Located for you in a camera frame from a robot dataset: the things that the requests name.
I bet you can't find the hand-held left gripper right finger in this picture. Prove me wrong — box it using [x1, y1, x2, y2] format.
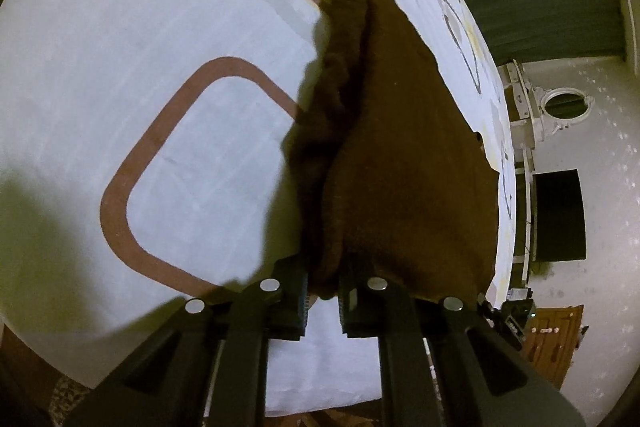
[337, 264, 588, 427]

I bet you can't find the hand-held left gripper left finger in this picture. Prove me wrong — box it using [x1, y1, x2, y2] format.
[65, 257, 313, 427]

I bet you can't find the brown cloth towel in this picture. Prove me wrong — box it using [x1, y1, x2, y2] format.
[282, 0, 500, 303]

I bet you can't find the wooden door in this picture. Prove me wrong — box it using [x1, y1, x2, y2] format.
[524, 304, 585, 390]

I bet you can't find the white television stand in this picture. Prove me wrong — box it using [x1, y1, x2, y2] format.
[510, 147, 538, 303]

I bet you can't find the black television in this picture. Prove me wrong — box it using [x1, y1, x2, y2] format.
[532, 169, 586, 263]

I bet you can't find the white dressing table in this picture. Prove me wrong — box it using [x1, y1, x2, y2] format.
[497, 59, 538, 168]

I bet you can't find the oval white-framed mirror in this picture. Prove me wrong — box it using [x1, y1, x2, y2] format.
[532, 86, 593, 140]

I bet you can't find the brown patterned clothing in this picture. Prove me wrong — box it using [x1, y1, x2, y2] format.
[50, 374, 93, 415]

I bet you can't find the printed white bed sheet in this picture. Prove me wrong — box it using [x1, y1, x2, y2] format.
[0, 0, 518, 418]

